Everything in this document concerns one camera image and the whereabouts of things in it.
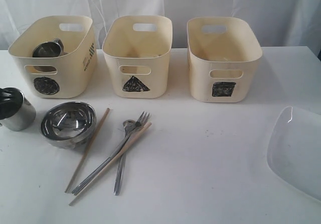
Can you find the steel mug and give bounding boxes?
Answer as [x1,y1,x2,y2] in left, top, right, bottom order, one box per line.
[32,38,67,58]
[1,87,36,131]

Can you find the steel bowls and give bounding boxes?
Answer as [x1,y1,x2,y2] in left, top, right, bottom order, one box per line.
[40,101,97,150]

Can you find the steel mug front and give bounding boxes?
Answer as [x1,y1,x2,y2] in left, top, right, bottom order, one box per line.
[32,38,67,58]

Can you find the wooden chopstick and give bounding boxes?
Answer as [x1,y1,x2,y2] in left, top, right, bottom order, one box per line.
[68,122,152,206]
[64,108,110,193]

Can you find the cream bin circle mark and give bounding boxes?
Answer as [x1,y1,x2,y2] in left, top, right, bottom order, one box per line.
[7,15,98,99]

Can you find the steel spoon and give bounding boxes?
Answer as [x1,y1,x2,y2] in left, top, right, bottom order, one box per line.
[114,120,135,195]

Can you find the steel fork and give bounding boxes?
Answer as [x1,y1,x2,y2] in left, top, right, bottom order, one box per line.
[71,112,150,196]

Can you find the cream bin triangle mark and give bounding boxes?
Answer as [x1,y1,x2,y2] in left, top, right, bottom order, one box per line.
[102,16,173,98]

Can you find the cream bin square mark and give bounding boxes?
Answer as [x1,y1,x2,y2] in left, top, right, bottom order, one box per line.
[187,17,263,103]

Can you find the white square plate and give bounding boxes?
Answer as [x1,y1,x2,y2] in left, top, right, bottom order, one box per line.
[266,106,320,201]

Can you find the white backdrop curtain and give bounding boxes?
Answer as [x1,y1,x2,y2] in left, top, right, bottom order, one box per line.
[1,0,320,54]

